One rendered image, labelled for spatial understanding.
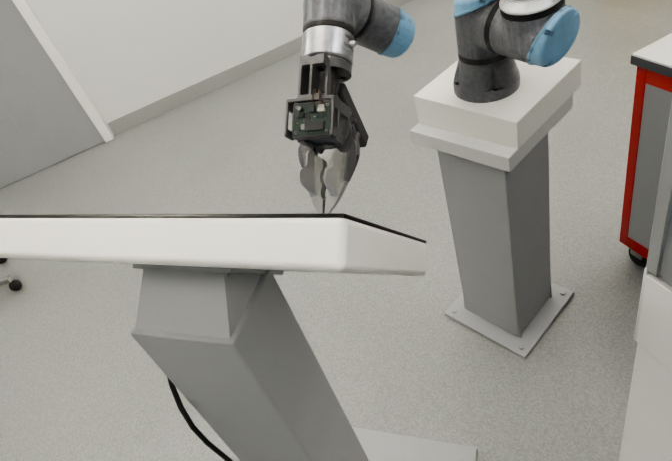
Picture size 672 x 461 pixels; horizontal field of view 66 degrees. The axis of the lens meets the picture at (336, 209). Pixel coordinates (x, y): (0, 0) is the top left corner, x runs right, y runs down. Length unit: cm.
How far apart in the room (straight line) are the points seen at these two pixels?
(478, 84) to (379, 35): 45
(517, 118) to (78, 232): 89
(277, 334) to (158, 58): 327
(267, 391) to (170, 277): 19
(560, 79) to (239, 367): 96
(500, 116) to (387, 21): 45
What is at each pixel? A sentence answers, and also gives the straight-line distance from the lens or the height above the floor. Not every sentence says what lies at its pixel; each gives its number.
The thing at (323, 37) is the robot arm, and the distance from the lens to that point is 75.
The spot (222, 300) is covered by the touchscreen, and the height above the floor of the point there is 105.
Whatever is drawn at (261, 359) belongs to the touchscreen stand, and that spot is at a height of 95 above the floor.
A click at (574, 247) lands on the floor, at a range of 204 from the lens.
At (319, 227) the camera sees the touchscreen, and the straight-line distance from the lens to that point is 45.
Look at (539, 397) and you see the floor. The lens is 169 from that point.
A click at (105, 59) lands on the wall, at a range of 384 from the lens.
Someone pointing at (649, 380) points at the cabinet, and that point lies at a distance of 88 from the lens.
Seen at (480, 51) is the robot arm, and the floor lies 95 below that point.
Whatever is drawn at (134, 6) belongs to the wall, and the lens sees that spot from 378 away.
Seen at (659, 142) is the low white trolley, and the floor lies 53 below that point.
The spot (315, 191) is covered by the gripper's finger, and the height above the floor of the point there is 105.
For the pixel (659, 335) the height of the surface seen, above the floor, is 85.
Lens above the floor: 148
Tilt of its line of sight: 38 degrees down
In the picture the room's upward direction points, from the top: 20 degrees counter-clockwise
